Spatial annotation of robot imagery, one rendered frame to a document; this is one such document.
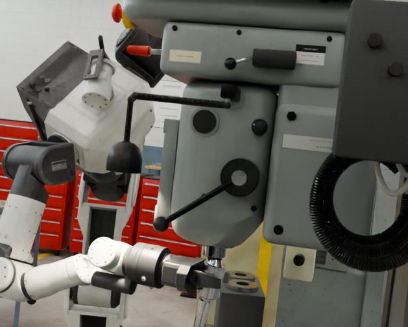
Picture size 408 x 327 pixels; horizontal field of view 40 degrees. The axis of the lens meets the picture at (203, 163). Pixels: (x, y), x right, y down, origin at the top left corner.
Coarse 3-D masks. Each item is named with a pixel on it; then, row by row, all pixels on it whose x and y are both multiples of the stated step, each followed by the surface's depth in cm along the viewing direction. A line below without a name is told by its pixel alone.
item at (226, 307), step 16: (240, 272) 167; (224, 288) 153; (240, 288) 151; (256, 288) 153; (224, 304) 149; (240, 304) 149; (256, 304) 149; (224, 320) 149; (240, 320) 149; (256, 320) 149
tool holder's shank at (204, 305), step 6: (198, 300) 116; (204, 300) 115; (210, 300) 115; (198, 306) 116; (204, 306) 115; (210, 306) 115; (198, 312) 116; (204, 312) 115; (198, 318) 115; (204, 318) 115; (198, 324) 116; (204, 324) 116
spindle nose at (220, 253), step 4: (204, 248) 114; (208, 248) 113; (216, 248) 113; (220, 248) 113; (224, 248) 114; (204, 252) 114; (212, 252) 113; (216, 252) 113; (220, 252) 113; (224, 252) 114; (212, 256) 113; (216, 256) 113; (220, 256) 113; (224, 256) 114
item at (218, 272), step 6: (204, 264) 114; (204, 270) 114; (210, 270) 113; (216, 270) 113; (222, 270) 113; (216, 276) 113; (222, 276) 114; (198, 288) 115; (204, 288) 113; (210, 288) 113; (210, 294) 113; (216, 294) 114
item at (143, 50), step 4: (128, 48) 127; (132, 48) 126; (136, 48) 126; (140, 48) 126; (144, 48) 126; (148, 48) 126; (128, 52) 127; (132, 52) 127; (136, 52) 126; (140, 52) 126; (144, 52) 126; (148, 52) 126; (152, 52) 126; (156, 52) 126; (160, 52) 126
